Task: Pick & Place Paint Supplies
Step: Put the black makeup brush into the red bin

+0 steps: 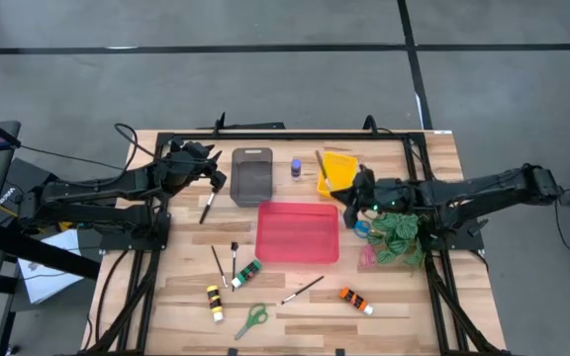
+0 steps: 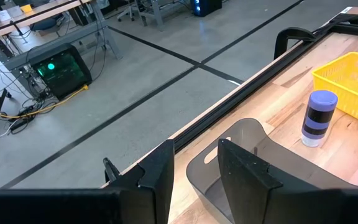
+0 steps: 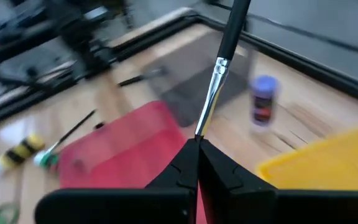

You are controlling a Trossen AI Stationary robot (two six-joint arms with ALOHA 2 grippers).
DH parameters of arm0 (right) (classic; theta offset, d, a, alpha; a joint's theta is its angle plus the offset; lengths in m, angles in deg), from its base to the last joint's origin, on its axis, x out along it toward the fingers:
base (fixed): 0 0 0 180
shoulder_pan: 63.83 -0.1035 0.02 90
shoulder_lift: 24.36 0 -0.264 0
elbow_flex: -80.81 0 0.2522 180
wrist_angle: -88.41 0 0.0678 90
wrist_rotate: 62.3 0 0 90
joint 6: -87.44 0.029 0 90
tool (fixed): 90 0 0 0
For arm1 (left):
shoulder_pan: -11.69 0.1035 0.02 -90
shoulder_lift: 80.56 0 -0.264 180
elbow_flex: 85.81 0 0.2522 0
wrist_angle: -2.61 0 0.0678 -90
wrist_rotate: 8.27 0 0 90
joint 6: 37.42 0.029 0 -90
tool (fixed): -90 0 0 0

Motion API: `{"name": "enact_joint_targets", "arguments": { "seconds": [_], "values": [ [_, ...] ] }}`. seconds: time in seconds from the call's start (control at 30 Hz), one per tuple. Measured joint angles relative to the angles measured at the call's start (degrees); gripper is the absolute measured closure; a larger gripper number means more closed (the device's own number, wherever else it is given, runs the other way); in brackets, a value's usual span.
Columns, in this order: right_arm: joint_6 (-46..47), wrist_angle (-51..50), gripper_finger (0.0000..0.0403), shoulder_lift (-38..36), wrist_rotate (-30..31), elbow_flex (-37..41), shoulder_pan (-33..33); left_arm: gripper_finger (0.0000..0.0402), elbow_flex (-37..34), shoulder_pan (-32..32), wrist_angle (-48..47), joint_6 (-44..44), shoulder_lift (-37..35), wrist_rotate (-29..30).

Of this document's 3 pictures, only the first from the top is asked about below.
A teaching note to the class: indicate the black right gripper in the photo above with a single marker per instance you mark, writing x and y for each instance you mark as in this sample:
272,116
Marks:
386,194

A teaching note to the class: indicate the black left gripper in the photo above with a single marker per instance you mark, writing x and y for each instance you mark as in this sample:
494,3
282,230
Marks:
186,163

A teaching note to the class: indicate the blue scissors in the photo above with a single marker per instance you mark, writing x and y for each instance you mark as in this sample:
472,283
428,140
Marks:
362,228

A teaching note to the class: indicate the pink scissors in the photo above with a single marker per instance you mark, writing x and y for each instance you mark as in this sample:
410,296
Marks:
367,257

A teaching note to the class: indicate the purple paint bottle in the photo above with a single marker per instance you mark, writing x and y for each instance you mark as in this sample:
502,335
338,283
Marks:
296,168

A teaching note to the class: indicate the orange paint bottle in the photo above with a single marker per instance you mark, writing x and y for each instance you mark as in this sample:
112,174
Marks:
355,300

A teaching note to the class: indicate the black comb brush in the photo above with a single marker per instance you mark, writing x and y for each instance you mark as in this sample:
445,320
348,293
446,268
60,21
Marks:
234,262

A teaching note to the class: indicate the green paint bottle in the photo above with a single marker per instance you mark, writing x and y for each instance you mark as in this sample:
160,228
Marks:
246,273

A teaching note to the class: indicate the yellow paint bottle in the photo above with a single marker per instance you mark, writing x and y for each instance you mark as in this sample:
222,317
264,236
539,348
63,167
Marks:
214,302

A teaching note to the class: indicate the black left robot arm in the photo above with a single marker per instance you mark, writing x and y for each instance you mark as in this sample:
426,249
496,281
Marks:
92,190

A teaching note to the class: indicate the thick black paint brush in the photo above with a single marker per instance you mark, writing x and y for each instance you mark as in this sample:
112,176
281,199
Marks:
207,206

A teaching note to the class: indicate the thin black paint brush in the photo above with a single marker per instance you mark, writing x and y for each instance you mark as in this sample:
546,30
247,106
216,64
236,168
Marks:
219,267

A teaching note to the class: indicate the yellow plastic basket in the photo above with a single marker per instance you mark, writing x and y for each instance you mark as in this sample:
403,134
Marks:
342,170

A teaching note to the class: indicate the grey translucent plastic bin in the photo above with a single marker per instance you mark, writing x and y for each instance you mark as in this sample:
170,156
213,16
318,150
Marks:
251,175

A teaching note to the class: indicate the potted plant with striped leaves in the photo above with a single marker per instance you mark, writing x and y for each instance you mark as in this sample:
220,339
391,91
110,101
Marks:
396,237

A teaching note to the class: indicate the pink translucent plastic bin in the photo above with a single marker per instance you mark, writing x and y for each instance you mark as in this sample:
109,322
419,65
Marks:
297,232

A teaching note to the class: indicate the black brush with silver ferrule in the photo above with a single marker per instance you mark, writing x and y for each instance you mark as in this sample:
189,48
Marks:
302,290

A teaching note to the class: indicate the white paper sheet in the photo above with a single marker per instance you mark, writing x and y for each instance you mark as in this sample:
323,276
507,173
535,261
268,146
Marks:
47,269

